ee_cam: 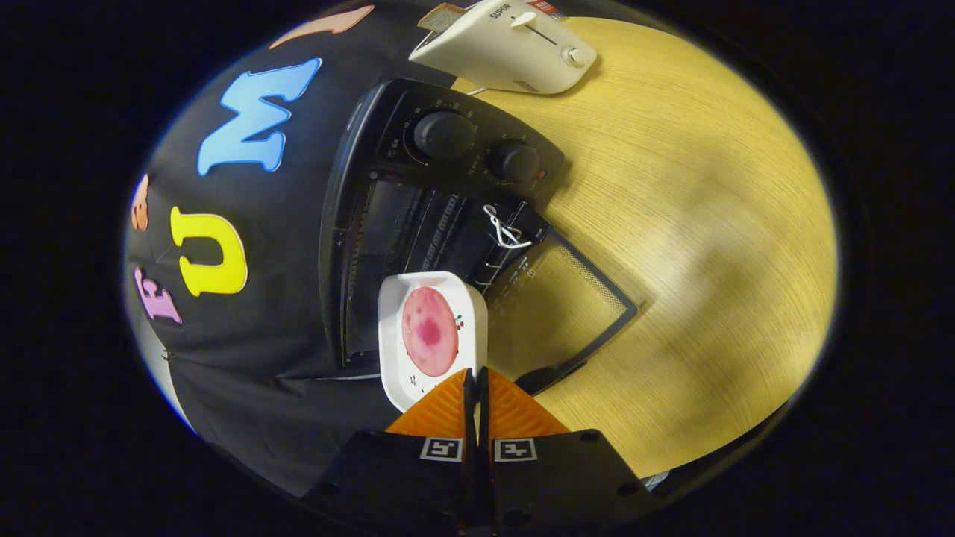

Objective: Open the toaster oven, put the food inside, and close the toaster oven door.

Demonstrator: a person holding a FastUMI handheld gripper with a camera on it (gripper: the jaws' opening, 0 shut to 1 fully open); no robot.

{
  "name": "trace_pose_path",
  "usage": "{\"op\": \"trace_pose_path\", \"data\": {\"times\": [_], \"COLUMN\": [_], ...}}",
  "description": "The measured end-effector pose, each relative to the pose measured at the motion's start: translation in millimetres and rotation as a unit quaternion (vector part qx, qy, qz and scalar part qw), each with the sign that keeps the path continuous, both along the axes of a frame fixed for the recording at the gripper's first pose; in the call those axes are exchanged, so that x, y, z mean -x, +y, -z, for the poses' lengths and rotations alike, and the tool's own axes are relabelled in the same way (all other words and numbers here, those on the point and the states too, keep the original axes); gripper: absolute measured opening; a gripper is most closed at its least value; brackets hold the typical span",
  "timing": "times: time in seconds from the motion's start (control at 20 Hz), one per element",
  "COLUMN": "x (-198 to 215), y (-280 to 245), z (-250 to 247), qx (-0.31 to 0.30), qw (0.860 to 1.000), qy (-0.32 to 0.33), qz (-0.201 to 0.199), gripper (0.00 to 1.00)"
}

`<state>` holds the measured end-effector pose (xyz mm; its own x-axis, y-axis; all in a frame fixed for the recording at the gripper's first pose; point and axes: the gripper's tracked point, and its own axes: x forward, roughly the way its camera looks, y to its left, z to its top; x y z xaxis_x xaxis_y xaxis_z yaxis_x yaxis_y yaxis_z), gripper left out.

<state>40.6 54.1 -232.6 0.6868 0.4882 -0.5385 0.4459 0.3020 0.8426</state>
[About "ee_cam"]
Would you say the white square plate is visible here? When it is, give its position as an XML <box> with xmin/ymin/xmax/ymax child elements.
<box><xmin>378</xmin><ymin>271</ymin><xmax>489</xmax><ymax>413</ymax></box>

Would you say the pink ham slice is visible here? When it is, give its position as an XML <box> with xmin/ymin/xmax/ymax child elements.
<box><xmin>401</xmin><ymin>286</ymin><xmax>460</xmax><ymax>377</ymax></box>

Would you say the brown bread slice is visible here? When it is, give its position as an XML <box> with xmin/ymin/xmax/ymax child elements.
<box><xmin>416</xmin><ymin>2</ymin><xmax>465</xmax><ymax>32</ymax></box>

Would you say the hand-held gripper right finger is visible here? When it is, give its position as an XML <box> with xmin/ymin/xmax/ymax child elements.
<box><xmin>477</xmin><ymin>365</ymin><xmax>661</xmax><ymax>530</ymax></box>

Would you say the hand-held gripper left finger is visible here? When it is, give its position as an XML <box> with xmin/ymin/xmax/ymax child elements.
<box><xmin>302</xmin><ymin>367</ymin><xmax>478</xmax><ymax>530</ymax></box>

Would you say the black toaster oven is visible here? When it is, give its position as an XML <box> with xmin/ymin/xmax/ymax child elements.
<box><xmin>319</xmin><ymin>77</ymin><xmax>640</xmax><ymax>396</ymax></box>

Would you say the white toaster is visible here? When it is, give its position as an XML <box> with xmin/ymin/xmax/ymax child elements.
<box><xmin>409</xmin><ymin>0</ymin><xmax>598</xmax><ymax>95</ymax></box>

